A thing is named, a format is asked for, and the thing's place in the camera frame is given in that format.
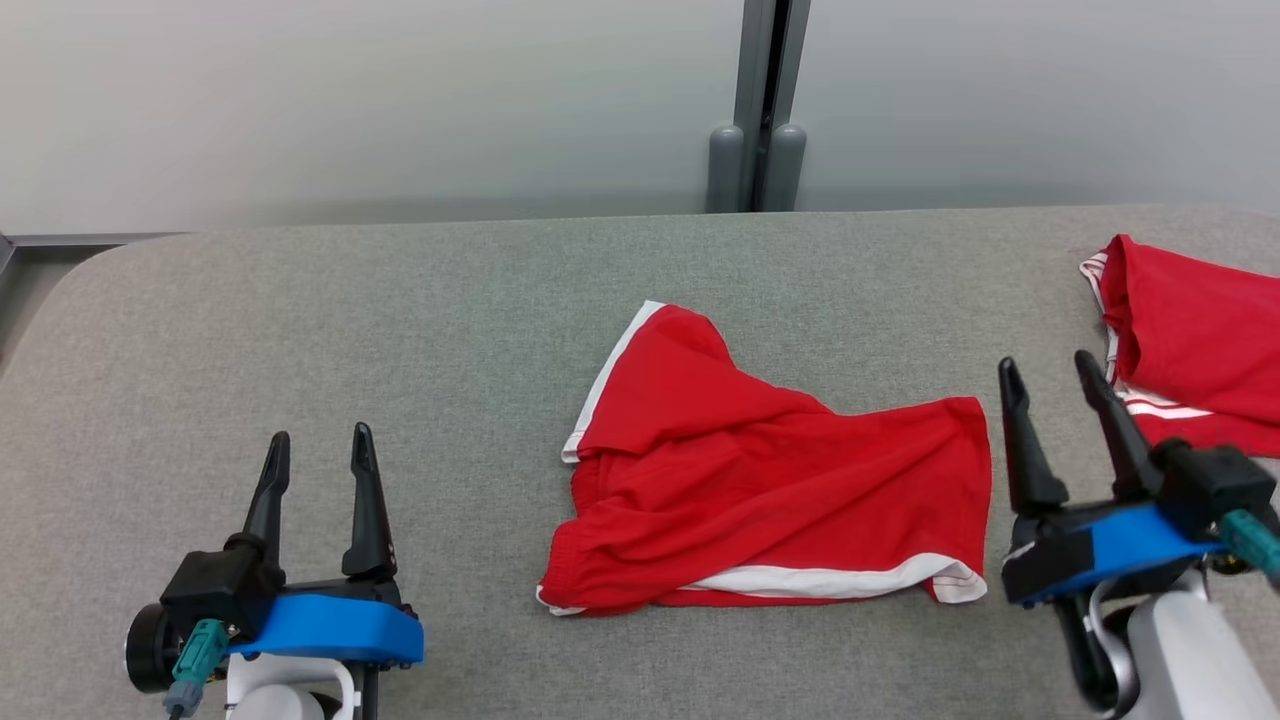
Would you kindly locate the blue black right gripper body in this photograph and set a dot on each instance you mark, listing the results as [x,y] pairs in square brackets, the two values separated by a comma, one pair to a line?
[1120,550]

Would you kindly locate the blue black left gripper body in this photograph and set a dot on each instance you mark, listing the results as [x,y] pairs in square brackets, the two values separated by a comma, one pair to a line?
[330,630]

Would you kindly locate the red shorts with white trim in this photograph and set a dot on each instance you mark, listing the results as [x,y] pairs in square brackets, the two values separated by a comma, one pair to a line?
[760,480]

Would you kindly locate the teal left camera connector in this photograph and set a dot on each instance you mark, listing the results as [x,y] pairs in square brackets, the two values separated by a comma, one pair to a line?
[200,650]

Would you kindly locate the grey partition post with feet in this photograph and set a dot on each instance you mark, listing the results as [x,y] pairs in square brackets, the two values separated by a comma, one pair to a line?
[750,60]

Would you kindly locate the teal right camera connector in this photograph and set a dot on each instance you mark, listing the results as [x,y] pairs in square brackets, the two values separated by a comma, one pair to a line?
[1255,545]

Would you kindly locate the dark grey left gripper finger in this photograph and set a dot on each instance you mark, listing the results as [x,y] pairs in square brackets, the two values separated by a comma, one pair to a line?
[270,500]
[368,520]

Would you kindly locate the red jersey with white stripes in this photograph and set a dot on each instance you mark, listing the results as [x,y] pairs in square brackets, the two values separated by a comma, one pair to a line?
[1200,330]

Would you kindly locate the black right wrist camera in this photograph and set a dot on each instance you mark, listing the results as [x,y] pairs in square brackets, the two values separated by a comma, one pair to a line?
[1210,480]

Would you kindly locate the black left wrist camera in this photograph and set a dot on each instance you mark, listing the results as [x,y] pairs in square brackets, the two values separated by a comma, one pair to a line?
[215,590]

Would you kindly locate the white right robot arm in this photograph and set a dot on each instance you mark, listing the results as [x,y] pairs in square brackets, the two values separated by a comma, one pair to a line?
[1190,660]

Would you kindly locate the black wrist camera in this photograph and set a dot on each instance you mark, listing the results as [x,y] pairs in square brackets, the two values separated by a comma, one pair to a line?
[215,590]
[1210,480]

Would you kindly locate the teal camera connector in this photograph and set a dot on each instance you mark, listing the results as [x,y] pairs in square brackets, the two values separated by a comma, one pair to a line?
[1255,545]
[200,650]

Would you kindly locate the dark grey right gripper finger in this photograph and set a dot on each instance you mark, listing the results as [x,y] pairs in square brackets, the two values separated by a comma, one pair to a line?
[1028,460]
[1130,455]

